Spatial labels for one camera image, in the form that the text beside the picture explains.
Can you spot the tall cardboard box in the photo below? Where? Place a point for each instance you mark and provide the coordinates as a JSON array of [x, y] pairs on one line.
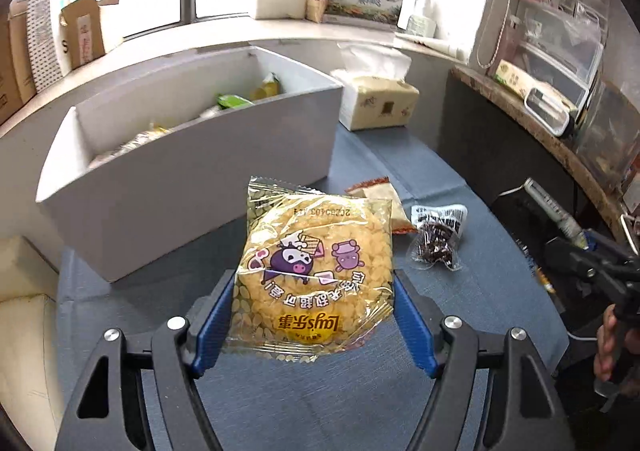
[[15, 66]]

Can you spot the white storage box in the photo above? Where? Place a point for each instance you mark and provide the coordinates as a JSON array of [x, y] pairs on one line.
[[200, 171]]

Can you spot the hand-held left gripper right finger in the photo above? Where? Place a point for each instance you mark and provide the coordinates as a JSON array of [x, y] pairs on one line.
[[417, 326]]

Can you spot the brown snack packet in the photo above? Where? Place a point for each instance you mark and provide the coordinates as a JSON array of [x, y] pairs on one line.
[[380, 196]]

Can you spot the cream sofa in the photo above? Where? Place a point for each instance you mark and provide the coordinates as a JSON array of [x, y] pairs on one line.
[[25, 341]]

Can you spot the long beige snack packet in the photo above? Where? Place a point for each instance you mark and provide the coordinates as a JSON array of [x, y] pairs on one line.
[[130, 143]]

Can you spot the clear plastic drawer unit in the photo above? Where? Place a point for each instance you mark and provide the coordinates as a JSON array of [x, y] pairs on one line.
[[560, 21]]

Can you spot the person's right hand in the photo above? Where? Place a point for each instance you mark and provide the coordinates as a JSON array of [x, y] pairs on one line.
[[607, 346]]

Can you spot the white perforated board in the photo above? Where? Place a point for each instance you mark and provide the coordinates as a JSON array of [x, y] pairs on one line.
[[44, 26]]

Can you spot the wooden side counter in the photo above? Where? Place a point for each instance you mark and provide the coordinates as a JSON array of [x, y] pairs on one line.
[[540, 131]]

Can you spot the green and white packet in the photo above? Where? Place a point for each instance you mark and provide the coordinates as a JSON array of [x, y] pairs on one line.
[[510, 76]]

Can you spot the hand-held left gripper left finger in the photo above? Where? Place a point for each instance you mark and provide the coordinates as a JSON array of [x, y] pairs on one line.
[[212, 326]]

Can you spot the round yellow cracker packet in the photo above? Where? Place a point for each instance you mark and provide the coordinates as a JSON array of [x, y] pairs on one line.
[[310, 291]]

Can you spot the beige tissue pack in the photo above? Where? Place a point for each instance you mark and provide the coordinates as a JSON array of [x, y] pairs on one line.
[[375, 101]]

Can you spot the open cardboard box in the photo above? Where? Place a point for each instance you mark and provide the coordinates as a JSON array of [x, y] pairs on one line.
[[87, 31]]

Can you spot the clear dark dried-fruit packet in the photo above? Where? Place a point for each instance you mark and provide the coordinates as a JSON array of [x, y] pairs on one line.
[[437, 241]]

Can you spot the long printed box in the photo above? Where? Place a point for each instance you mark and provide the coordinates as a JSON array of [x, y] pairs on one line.
[[362, 1]]

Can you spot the silver cylindrical tool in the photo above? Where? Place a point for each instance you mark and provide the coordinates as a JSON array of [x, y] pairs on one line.
[[552, 208]]

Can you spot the yellow snack bag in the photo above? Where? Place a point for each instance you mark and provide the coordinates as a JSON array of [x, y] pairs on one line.
[[265, 87]]

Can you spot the green seaweed snack packet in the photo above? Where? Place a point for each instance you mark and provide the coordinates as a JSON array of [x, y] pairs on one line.
[[235, 102]]

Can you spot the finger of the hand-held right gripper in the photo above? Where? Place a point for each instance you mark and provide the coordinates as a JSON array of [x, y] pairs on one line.
[[585, 271], [612, 251]]

